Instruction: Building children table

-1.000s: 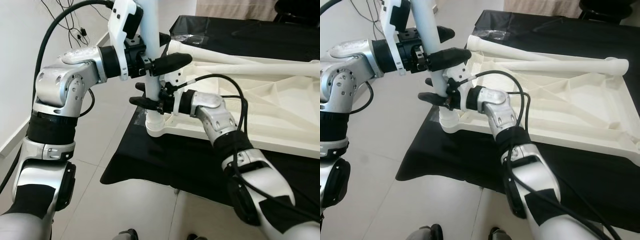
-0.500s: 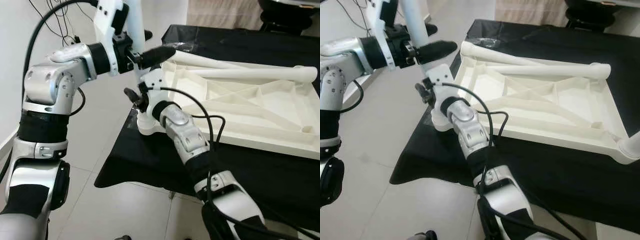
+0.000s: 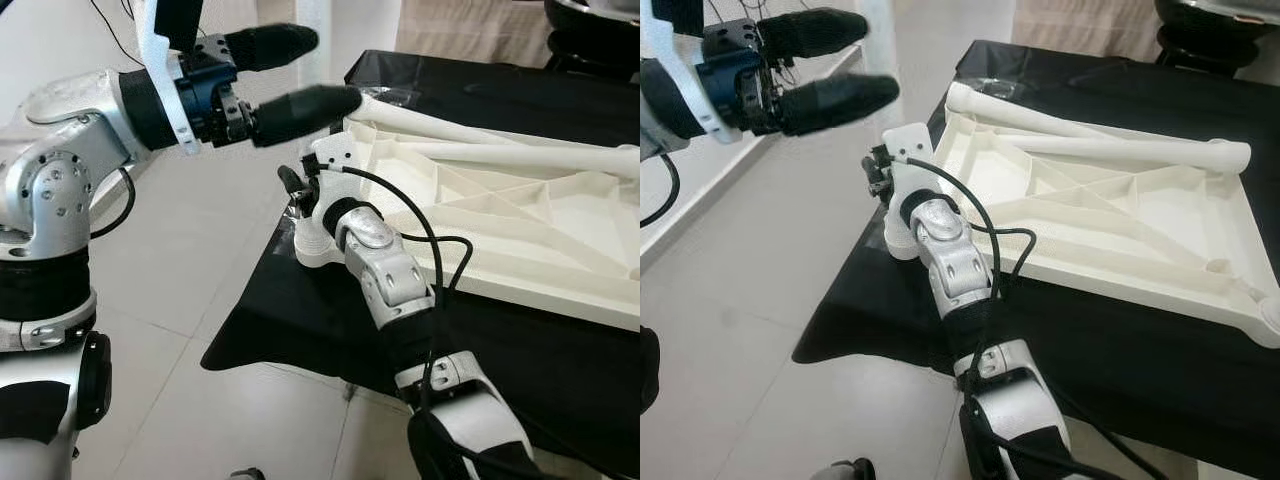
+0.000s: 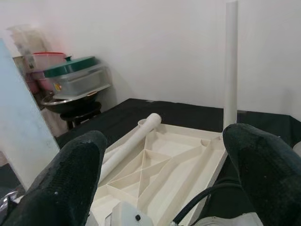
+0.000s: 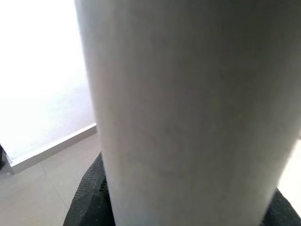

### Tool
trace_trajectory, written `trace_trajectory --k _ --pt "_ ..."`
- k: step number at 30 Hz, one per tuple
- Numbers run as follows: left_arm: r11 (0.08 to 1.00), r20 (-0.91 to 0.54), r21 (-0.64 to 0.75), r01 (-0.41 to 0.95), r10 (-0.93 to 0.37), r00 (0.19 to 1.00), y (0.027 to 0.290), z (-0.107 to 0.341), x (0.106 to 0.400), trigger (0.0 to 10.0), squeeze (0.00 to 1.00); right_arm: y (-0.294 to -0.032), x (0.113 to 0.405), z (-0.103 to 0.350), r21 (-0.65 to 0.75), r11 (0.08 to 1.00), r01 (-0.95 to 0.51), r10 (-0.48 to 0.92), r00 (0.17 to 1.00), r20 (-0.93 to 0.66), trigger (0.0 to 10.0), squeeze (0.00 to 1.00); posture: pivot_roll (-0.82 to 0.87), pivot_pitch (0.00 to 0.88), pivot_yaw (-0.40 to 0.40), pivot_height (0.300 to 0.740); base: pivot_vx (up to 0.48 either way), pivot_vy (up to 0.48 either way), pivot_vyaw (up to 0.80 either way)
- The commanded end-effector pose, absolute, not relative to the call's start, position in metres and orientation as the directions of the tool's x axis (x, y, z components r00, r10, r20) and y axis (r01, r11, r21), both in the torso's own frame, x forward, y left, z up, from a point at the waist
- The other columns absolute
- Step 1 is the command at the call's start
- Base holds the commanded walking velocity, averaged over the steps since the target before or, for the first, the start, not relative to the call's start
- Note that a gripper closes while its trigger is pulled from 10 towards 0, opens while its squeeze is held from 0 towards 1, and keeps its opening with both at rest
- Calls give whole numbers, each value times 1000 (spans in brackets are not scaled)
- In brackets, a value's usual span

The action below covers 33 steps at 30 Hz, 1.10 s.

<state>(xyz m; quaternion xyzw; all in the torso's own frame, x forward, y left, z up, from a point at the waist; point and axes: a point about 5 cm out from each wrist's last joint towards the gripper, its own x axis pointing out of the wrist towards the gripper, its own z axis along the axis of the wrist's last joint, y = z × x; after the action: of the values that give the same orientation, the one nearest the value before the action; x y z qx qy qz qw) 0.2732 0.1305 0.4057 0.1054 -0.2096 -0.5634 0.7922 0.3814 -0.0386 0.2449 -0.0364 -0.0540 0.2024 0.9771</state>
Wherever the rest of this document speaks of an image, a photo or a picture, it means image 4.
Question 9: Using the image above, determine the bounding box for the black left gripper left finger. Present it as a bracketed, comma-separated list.
[0, 130, 108, 226]

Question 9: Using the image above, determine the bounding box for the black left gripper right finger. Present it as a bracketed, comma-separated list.
[222, 124, 301, 226]

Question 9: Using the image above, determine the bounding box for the white plastic table leg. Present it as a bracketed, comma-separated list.
[222, 0, 239, 130]
[103, 112, 163, 175]
[100, 150, 129, 183]
[0, 37, 61, 191]

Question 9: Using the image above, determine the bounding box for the white plastic children table top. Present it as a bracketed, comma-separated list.
[89, 118, 229, 226]

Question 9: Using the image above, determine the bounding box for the black metal wok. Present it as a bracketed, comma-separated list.
[41, 93, 102, 116]

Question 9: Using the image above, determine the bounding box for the black tablecloth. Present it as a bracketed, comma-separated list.
[0, 98, 301, 226]

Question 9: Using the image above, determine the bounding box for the pink plastic tub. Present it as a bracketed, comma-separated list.
[25, 70, 48, 93]

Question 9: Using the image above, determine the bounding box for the clear storage box green lid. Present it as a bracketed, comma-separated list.
[43, 56, 111, 97]

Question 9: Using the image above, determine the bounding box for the red lid plastic container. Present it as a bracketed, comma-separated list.
[32, 51, 67, 71]

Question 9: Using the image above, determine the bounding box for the clear plastic container stack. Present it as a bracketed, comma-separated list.
[6, 23, 48, 62]

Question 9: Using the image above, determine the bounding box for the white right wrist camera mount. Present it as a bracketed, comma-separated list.
[110, 202, 151, 226]

